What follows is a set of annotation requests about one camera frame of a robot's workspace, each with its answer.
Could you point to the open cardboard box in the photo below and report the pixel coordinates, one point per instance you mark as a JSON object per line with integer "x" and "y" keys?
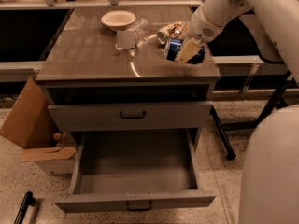
{"x": 30, "y": 126}

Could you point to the closed grey top drawer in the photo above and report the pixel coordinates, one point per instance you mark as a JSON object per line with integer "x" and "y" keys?
{"x": 137, "y": 116}

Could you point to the gold crumpled can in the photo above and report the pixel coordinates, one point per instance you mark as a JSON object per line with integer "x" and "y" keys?
{"x": 163, "y": 35}

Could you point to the black chair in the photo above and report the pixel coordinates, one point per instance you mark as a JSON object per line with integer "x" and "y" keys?
{"x": 247, "y": 61}

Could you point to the open grey middle drawer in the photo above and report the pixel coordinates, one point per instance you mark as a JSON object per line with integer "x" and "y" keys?
{"x": 135, "y": 171}

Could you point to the white bowl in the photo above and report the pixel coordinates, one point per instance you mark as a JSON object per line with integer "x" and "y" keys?
{"x": 118, "y": 20}

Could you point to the clear plastic water bottle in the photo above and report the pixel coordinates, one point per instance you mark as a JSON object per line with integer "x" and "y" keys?
{"x": 128, "y": 38}

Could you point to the black bar on floor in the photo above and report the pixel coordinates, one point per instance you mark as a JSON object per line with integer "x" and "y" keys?
{"x": 28, "y": 200}

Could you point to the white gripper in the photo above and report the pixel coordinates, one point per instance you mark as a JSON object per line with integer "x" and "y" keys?
{"x": 202, "y": 29}

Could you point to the grey drawer cabinet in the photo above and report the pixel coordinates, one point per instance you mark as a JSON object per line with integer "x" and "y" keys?
{"x": 84, "y": 67}

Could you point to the blue pepsi can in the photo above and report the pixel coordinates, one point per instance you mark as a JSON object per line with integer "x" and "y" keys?
{"x": 172, "y": 48}

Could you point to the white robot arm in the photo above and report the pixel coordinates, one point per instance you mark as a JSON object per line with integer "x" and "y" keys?
{"x": 270, "y": 178}

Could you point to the small orange ball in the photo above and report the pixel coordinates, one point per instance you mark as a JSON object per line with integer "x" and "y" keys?
{"x": 57, "y": 137}

